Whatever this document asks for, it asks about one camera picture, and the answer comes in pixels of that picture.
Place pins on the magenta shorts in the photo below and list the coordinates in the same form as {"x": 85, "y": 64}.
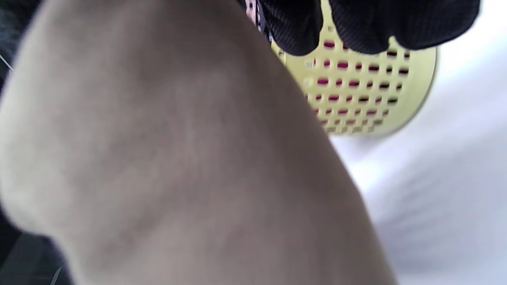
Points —
{"x": 323, "y": 81}

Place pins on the person's right hand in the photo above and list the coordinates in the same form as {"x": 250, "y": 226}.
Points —
{"x": 396, "y": 19}

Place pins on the brown shorts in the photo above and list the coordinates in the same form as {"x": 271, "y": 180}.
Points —
{"x": 178, "y": 158}

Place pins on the yellow perforated plastic basket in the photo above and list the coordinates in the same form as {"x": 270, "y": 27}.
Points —
{"x": 420, "y": 79}

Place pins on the person's left hand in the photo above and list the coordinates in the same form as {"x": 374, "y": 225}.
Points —
{"x": 23, "y": 261}

